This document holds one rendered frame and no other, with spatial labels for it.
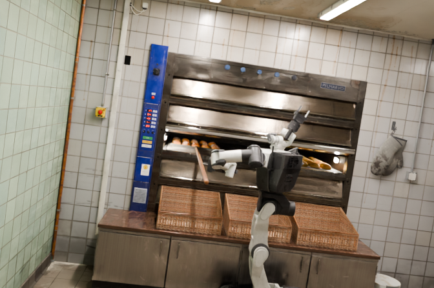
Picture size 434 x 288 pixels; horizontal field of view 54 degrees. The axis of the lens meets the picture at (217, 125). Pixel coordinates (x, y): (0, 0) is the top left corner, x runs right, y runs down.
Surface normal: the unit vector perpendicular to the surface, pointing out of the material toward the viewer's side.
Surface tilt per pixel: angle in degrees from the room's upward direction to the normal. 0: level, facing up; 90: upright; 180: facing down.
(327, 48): 90
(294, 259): 90
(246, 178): 70
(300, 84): 90
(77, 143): 90
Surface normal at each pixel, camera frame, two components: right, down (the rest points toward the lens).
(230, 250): 0.07, 0.07
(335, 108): 0.11, -0.28
